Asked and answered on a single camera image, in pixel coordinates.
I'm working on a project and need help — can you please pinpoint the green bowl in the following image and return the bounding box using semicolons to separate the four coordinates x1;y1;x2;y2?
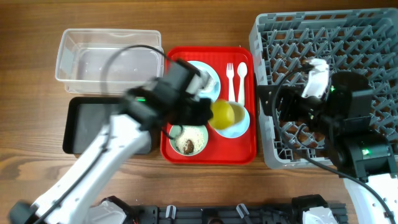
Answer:
169;124;209;157

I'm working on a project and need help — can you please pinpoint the rice food waste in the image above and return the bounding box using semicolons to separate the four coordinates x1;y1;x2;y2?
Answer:
175;126;208;156

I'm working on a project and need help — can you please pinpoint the yellow plastic cup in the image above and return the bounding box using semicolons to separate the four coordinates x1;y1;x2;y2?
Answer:
209;100;245;130

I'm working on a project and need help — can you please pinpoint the light blue bowl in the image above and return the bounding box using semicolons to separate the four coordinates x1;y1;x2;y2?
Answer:
215;101;250;139

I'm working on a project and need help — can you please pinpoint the white napkin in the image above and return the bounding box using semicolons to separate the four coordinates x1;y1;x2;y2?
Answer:
202;72;216;92

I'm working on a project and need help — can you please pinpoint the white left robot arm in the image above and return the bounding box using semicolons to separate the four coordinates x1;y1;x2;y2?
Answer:
9;76;211;223

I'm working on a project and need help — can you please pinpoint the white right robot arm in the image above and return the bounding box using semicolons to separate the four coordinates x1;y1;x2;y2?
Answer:
257;72;397;223

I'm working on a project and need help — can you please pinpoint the grey dishwasher rack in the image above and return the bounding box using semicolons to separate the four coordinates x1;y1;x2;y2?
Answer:
248;7;398;170

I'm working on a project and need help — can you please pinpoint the light blue plate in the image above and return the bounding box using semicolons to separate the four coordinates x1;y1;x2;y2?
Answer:
189;60;221;101

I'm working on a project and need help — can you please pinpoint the cream plastic spoon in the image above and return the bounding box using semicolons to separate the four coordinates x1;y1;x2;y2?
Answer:
238;62;248;106

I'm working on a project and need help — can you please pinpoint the red serving tray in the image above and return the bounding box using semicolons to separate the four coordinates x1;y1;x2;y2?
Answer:
160;46;257;165

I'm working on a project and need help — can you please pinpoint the pink plastic fork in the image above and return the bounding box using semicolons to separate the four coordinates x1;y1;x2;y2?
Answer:
226;63;236;101

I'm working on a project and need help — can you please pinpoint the black plastic tray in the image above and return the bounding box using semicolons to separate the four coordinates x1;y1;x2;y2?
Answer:
62;96;153;156

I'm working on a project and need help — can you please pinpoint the clear plastic bin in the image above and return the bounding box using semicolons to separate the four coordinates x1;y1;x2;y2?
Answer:
55;29;165;95

